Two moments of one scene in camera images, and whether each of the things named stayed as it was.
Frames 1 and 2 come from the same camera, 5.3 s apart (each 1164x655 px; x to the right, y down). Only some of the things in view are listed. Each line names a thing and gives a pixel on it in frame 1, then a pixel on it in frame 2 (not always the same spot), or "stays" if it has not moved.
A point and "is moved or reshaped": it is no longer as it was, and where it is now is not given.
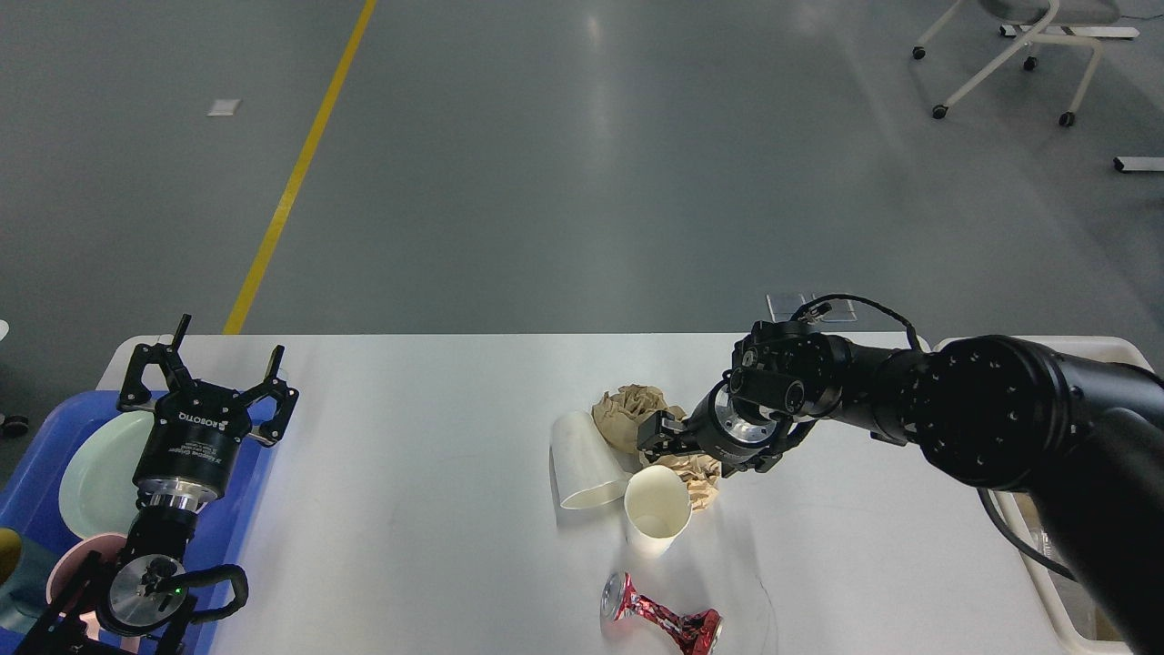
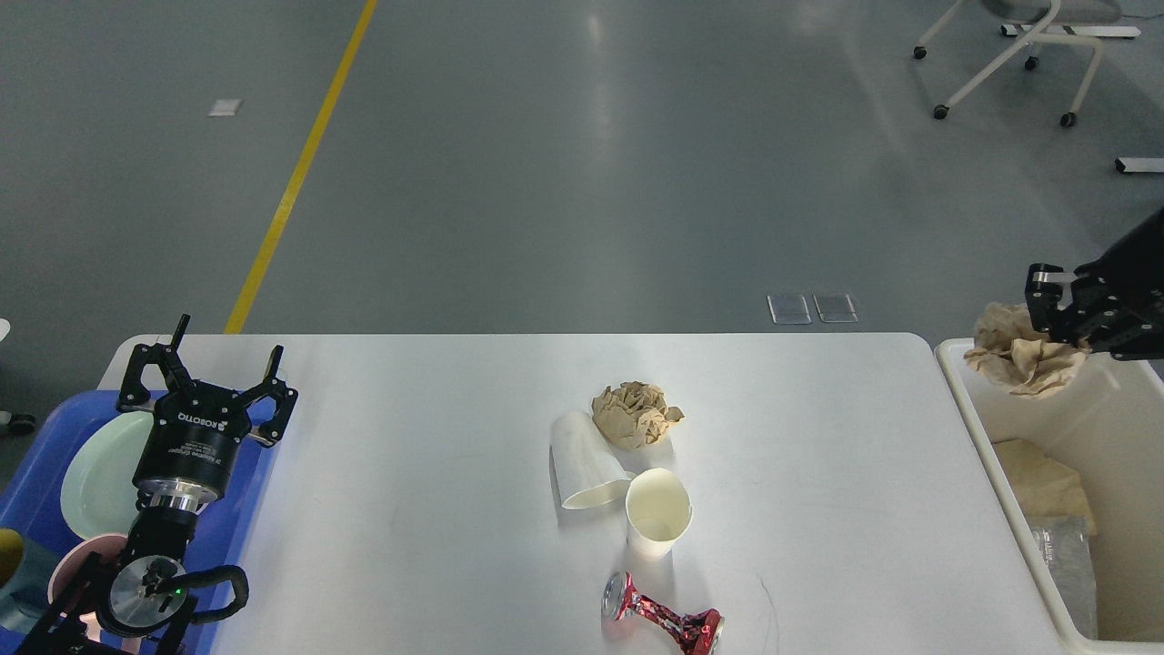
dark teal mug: (24, 593) stays
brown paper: (700, 473) is moved or reshaped
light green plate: (98, 495) stays
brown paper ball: (617, 417) stays
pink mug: (69, 561) stays
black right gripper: (741, 435) to (1089, 315)
